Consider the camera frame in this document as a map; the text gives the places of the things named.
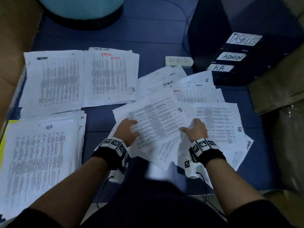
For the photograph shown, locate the person's right hand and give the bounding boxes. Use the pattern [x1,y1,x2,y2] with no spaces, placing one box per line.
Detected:
[180,118,209,143]

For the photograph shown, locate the person's left hand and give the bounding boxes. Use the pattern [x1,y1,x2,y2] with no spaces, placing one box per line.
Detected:
[113,118,141,147]

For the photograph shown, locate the pile of printed papers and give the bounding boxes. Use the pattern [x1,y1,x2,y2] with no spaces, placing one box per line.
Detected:
[95,65,255,188]

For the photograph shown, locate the printed paper sheet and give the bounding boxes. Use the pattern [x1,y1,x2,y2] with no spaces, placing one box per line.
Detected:
[112,95,185,160]

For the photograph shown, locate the neat stack of printed papers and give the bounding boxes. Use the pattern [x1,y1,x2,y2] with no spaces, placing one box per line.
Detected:
[0,110,87,221]
[82,47,141,108]
[19,50,86,118]

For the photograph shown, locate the yellow folder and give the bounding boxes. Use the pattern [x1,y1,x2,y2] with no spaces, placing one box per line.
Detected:
[0,120,20,164]

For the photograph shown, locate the person's right forearm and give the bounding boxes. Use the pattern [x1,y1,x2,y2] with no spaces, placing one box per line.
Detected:
[205,158,264,214]

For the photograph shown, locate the person's left forearm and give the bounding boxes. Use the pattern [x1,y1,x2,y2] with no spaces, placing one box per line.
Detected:
[31,156,110,228]

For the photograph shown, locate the person's dark trousers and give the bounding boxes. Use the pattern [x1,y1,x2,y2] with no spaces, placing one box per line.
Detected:
[5,161,297,228]

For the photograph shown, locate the black marker wristband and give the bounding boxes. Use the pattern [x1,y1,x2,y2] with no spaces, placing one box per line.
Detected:
[188,137,227,166]
[92,137,129,170]

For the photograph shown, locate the white power strip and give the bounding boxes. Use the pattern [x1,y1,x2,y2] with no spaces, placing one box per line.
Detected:
[165,56,194,68]

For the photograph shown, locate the brown cardboard box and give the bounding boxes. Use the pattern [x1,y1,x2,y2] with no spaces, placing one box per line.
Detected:
[247,45,304,115]

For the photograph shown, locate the teal cylindrical barrel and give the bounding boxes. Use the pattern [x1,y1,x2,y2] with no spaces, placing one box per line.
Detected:
[37,0,125,30]

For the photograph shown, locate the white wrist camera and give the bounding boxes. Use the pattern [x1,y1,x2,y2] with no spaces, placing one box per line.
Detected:
[183,156,202,180]
[108,166,128,184]

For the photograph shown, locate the thin power cable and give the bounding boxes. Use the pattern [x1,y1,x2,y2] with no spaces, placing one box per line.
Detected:
[161,0,193,55]

